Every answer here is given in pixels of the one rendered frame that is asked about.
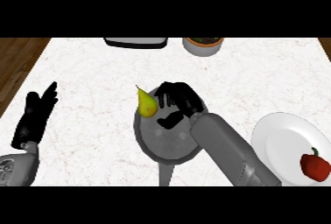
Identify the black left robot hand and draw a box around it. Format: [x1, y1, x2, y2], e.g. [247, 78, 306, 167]
[10, 80, 59, 151]

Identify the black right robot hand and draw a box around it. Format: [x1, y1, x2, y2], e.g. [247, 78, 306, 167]
[152, 81, 205, 130]

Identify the yellow-green pear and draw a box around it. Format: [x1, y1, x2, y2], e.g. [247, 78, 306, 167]
[134, 84, 161, 119]

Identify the grey frying pan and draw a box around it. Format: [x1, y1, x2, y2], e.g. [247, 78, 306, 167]
[131, 86, 210, 187]

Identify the white plate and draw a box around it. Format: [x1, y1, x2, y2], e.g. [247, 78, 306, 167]
[250, 111, 331, 186]

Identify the grey potted plant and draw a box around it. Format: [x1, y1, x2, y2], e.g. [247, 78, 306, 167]
[180, 37, 224, 58]

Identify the red bell pepper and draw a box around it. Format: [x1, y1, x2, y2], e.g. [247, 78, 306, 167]
[298, 147, 331, 183]

